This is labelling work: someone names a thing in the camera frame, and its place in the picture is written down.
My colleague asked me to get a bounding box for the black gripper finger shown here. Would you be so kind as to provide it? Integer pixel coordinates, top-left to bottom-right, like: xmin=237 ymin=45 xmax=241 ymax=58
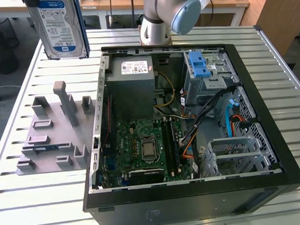
xmin=22 ymin=0 xmax=41 ymax=8

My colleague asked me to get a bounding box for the hard disk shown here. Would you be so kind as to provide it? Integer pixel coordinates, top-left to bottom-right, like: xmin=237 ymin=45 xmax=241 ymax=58
xmin=25 ymin=0 xmax=91 ymax=62

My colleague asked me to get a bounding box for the silver disk bay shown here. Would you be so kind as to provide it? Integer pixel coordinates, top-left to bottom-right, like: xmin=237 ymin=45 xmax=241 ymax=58
xmin=200 ymin=134 xmax=279 ymax=178

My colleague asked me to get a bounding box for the black waste bin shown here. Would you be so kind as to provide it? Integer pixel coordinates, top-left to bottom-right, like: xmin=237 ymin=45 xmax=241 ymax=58
xmin=0 ymin=17 xmax=21 ymax=75

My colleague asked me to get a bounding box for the grey parts rack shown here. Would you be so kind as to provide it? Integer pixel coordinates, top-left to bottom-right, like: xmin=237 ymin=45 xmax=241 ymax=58
xmin=12 ymin=79 xmax=100 ymax=176

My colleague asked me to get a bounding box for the grey power supply unit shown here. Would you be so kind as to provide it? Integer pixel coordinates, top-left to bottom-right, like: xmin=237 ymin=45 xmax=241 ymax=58
xmin=104 ymin=55 xmax=158 ymax=122

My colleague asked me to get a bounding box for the blue RAM stick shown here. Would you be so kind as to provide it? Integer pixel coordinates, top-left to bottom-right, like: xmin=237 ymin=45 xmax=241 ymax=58
xmin=33 ymin=145 xmax=60 ymax=153

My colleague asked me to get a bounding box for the green motherboard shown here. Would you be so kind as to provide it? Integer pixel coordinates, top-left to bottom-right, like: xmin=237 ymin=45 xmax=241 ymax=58
xmin=94 ymin=116 xmax=201 ymax=189

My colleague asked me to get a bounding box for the blue plastic drive latch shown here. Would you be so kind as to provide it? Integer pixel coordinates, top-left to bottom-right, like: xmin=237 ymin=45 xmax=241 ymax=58
xmin=188 ymin=51 xmax=211 ymax=78

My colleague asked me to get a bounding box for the black CPU socket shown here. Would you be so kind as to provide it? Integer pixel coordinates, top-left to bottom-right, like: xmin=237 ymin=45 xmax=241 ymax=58
xmin=138 ymin=134 xmax=161 ymax=165

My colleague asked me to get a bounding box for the silver optical drive cage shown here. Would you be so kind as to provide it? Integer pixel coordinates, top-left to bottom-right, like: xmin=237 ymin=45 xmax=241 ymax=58
xmin=181 ymin=48 xmax=241 ymax=107

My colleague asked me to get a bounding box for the silver CPU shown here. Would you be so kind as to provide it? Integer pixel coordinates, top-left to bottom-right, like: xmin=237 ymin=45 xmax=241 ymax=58
xmin=141 ymin=139 xmax=158 ymax=160

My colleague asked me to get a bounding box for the black RAM slot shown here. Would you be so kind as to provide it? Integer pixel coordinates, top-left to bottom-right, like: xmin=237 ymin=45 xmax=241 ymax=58
xmin=161 ymin=117 xmax=175 ymax=176

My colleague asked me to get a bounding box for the black graphics card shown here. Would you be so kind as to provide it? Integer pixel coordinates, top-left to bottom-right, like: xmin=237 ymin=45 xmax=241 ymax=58
xmin=126 ymin=167 xmax=167 ymax=186

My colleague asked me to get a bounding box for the wooden cabinet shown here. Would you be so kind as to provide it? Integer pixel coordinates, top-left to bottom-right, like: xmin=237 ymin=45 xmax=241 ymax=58
xmin=239 ymin=0 xmax=300 ymax=60

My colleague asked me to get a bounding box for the black PC case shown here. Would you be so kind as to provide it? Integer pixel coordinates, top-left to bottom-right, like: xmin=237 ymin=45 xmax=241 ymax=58
xmin=75 ymin=37 xmax=300 ymax=225

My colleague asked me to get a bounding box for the wooden desk white frame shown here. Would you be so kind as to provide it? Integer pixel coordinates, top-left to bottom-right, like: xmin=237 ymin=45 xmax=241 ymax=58
xmin=0 ymin=0 xmax=251 ymax=37

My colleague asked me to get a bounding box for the red black twisted wire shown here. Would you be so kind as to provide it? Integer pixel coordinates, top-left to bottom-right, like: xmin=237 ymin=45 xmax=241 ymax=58
xmin=103 ymin=95 xmax=114 ymax=148

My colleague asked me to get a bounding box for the yellow wire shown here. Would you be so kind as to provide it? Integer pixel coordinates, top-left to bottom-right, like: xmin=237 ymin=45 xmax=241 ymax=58
xmin=152 ymin=71 xmax=177 ymax=110

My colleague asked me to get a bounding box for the red wire white connector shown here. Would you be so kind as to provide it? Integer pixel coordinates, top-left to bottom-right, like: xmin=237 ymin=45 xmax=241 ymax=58
xmin=179 ymin=90 xmax=193 ymax=118

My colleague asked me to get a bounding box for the black white wire bundle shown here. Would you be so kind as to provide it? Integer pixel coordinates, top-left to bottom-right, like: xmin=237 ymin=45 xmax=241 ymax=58
xmin=153 ymin=103 xmax=198 ymax=122

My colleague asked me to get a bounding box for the blue data wire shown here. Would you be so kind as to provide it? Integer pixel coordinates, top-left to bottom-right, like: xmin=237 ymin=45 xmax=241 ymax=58
xmin=224 ymin=98 xmax=241 ymax=141

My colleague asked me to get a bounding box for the orange wire black connector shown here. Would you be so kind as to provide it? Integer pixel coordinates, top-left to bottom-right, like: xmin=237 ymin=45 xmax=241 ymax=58
xmin=229 ymin=114 xmax=258 ymax=129

